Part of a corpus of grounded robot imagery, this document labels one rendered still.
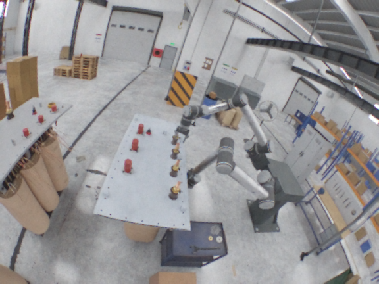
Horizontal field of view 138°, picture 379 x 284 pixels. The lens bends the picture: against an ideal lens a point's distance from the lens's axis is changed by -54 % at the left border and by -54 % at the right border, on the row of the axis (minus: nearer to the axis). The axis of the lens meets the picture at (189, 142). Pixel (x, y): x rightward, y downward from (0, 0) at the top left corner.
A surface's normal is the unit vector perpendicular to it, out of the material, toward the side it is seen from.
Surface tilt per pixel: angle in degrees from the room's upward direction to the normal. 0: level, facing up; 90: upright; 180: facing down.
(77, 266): 0
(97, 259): 0
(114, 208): 0
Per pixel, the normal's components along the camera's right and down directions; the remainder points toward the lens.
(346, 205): -0.95, -0.21
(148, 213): 0.31, -0.78
